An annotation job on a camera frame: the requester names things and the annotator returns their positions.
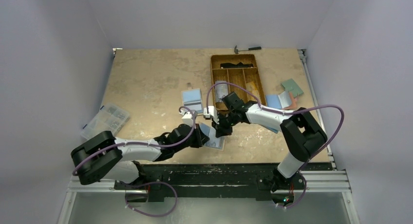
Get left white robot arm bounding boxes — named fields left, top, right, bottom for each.
left=71, top=124, right=209, bottom=185

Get open beige card holder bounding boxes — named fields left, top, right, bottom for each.
left=181, top=82, right=203, bottom=114

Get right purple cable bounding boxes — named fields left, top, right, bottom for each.
left=206, top=81, right=345, bottom=210

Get clear plastic screw box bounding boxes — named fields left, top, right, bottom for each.
left=80, top=103, right=130, bottom=140

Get woven wicker tray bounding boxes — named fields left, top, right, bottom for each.
left=208, top=54, right=266, bottom=112

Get beige snap card holder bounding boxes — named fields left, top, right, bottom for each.
left=199, top=123, right=225, bottom=151

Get black object in tray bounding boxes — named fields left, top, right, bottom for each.
left=220, top=62, right=254, bottom=69

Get open blue pink card holder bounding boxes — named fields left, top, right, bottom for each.
left=265, top=91, right=297, bottom=110

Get green card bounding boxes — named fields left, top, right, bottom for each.
left=281, top=78, right=303, bottom=98

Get blue card holder front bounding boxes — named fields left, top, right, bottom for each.
left=265, top=127, right=279, bottom=134

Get silver cards in tray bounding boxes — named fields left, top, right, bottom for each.
left=214, top=80, right=229, bottom=103

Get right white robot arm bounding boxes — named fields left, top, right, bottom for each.
left=203, top=92, right=327, bottom=191

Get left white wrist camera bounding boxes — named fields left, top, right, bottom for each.
left=179, top=106, right=197, bottom=127

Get black front rail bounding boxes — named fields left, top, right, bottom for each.
left=114, top=163, right=289, bottom=202

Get hammer with black handle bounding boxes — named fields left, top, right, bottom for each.
left=234, top=45, right=262, bottom=55

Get gold cards in tray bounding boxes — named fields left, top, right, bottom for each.
left=246, top=81, right=261, bottom=102

